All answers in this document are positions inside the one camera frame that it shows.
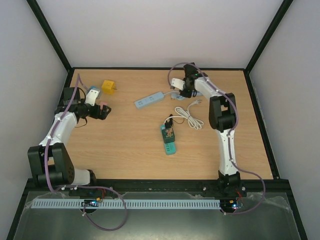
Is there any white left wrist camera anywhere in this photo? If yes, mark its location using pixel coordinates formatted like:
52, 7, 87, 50
84, 88, 100, 106

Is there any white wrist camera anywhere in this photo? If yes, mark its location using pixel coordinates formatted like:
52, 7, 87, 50
169, 78, 185, 91
84, 88, 100, 106

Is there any light blue power strip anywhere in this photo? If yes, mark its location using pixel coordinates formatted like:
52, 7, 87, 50
134, 91, 165, 109

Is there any blue plug adapter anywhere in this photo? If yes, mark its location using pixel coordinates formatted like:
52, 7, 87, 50
87, 86, 102, 100

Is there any black power adapter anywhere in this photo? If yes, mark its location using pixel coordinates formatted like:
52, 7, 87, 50
164, 114, 173, 129

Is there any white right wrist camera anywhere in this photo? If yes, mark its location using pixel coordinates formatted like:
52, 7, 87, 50
169, 78, 185, 91

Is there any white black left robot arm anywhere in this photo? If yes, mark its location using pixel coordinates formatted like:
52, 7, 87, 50
27, 87, 112, 188

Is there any dark green plug adapter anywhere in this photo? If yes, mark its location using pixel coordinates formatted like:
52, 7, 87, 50
161, 127, 176, 144

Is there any white power cable with plug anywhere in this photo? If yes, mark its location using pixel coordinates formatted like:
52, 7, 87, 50
174, 98, 205, 131

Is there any slotted grey cable duct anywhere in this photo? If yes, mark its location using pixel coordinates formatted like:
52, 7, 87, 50
31, 198, 221, 210

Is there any black metal cage frame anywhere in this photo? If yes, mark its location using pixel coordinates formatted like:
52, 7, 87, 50
6, 0, 310, 240

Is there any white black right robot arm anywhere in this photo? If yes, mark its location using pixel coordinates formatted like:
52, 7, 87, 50
182, 62, 241, 196

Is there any pink charger plug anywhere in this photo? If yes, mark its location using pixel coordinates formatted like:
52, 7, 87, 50
99, 101, 108, 108

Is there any yellow cube socket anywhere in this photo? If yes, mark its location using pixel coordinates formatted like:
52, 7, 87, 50
101, 80, 117, 95

